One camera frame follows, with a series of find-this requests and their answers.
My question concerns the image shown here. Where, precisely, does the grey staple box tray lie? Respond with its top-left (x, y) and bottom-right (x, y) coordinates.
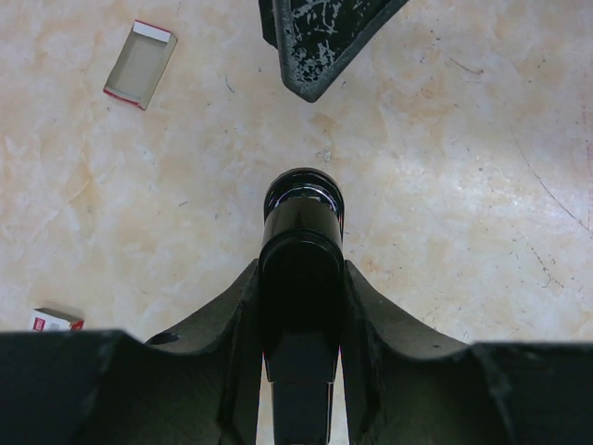
top-left (103, 19), bottom-right (178, 110)

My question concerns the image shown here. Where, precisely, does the red staple box sleeve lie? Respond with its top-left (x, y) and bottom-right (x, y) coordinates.
top-left (29, 308), bottom-right (84, 332)

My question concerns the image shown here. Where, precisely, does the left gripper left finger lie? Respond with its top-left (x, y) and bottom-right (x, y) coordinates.
top-left (1, 264), bottom-right (259, 444)

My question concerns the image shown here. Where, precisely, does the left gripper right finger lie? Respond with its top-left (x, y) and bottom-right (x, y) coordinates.
top-left (341, 263), bottom-right (592, 444)

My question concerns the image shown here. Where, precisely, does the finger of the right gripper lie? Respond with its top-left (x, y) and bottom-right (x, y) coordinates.
top-left (259, 0), bottom-right (407, 103)

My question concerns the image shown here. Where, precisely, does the black silver stapler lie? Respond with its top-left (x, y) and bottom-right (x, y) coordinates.
top-left (258, 168), bottom-right (345, 444)

